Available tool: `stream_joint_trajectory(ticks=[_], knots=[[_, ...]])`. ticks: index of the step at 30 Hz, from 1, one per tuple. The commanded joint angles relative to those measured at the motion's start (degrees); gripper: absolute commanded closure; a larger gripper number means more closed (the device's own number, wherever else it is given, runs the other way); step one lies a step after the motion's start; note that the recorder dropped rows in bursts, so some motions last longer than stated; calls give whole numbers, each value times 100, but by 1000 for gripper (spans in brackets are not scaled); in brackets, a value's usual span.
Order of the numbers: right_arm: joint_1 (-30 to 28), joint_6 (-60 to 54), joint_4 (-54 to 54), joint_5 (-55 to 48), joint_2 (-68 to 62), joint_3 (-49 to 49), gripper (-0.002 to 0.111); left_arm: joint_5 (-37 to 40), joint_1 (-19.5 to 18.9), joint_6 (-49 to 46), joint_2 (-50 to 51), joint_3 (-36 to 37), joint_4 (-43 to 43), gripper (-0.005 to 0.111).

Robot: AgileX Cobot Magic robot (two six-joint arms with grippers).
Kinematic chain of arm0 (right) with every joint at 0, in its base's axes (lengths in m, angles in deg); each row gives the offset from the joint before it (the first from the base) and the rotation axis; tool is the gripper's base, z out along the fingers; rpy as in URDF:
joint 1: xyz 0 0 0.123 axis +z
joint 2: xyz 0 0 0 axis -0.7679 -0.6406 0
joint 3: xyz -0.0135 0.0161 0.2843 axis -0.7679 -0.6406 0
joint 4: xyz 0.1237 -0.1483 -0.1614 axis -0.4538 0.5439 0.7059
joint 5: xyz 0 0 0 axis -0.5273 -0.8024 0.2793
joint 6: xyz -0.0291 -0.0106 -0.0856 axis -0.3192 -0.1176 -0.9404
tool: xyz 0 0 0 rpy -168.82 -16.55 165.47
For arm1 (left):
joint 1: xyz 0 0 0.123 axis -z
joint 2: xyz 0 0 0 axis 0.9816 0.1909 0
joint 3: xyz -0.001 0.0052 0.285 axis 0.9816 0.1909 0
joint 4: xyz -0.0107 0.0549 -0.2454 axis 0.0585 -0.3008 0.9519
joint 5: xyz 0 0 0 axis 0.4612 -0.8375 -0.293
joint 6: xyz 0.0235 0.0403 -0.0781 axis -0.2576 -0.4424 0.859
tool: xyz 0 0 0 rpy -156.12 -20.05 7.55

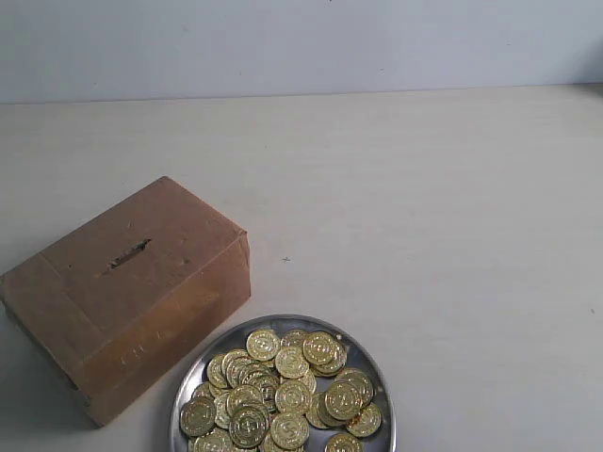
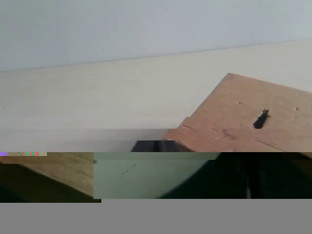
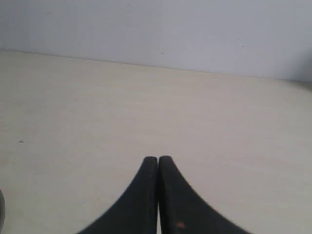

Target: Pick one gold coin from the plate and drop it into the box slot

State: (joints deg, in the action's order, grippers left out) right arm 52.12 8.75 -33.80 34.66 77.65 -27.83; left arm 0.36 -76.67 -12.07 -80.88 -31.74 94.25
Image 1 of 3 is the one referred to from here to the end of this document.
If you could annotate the gold coin lower middle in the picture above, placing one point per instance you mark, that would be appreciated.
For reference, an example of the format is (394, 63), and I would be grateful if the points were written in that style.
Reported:
(289, 430)

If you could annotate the gold coin left edge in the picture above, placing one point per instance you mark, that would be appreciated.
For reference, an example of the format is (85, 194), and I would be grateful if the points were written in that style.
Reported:
(197, 417)

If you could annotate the gold coin stack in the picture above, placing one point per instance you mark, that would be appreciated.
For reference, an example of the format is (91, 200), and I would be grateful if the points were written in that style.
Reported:
(318, 347)
(342, 401)

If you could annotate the gold coin right stack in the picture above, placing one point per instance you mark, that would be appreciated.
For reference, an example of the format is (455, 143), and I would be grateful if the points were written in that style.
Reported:
(342, 401)

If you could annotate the round steel plate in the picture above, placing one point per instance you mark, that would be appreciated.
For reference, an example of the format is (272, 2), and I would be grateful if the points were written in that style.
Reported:
(383, 440)

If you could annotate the brown cardboard slotted box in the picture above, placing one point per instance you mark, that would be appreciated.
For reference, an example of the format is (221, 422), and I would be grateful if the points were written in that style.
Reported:
(119, 301)

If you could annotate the gold coin top left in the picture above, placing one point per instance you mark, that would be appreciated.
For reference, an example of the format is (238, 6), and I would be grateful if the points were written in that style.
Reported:
(263, 345)

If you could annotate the gold coin far right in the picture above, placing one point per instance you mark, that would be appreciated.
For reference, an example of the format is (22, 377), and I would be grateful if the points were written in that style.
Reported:
(366, 422)

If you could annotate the gold coin bottom centre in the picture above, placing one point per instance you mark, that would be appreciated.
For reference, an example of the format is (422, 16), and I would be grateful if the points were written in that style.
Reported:
(248, 427)

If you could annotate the gold coin top stack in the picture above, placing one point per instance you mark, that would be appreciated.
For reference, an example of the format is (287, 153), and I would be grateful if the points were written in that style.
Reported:
(318, 347)

